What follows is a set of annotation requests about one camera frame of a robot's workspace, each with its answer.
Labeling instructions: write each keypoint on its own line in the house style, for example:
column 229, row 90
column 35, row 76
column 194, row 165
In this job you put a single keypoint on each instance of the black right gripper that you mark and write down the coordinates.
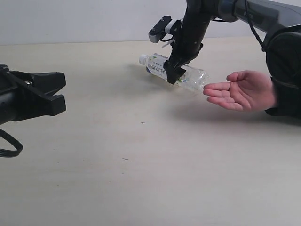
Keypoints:
column 188, row 41

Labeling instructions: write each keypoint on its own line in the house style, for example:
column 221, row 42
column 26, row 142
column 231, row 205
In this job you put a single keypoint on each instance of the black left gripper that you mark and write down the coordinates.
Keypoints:
column 17, row 104

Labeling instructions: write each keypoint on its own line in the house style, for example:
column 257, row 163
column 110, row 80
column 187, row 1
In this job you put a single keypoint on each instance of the clear bottle white blue label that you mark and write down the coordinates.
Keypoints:
column 190, row 78

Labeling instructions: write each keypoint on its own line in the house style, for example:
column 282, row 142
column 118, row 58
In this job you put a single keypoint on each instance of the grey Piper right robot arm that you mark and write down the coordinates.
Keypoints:
column 276, row 26

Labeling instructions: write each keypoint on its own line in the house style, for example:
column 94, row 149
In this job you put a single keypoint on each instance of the person's open hand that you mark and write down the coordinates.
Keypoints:
column 243, row 91

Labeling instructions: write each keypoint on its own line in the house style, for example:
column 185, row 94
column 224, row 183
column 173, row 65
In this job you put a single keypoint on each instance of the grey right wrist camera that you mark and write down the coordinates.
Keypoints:
column 165, row 30

